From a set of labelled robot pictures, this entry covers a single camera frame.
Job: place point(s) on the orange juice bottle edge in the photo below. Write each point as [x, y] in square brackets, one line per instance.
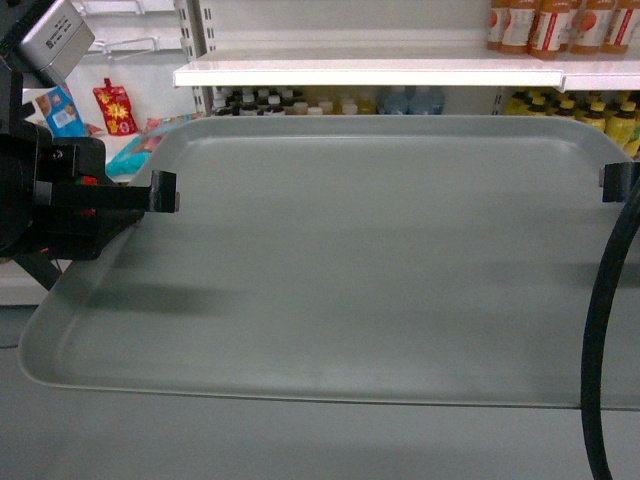
[592, 26]

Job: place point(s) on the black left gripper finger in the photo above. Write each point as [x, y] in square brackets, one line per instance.
[163, 194]

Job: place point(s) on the orange juice bottle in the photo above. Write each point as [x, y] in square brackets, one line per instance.
[548, 26]

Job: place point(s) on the white slotted shelf upright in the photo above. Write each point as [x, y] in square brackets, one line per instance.
[196, 23]

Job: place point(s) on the blue water bottle left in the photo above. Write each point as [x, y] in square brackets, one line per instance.
[395, 100]

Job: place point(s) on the blue water bottle right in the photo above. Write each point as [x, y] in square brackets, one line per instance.
[427, 101]

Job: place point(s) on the blue water bottle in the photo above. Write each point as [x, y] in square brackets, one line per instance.
[395, 100]
[427, 101]

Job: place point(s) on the white upper shelf board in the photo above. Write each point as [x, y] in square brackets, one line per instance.
[377, 66]

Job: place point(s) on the teal snack bag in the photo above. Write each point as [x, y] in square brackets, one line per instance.
[135, 154]

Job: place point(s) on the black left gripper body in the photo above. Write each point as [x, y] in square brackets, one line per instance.
[55, 196]

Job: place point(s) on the yellow lemon tea bottle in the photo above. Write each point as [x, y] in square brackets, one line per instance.
[620, 127]

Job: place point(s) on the red snack pouch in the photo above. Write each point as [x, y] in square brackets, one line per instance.
[116, 109]

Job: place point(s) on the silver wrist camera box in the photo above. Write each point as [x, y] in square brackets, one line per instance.
[52, 46]

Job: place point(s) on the grey rectangular serving tray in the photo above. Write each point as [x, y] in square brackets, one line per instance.
[414, 260]

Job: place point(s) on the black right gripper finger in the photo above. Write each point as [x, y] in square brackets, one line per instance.
[617, 181]

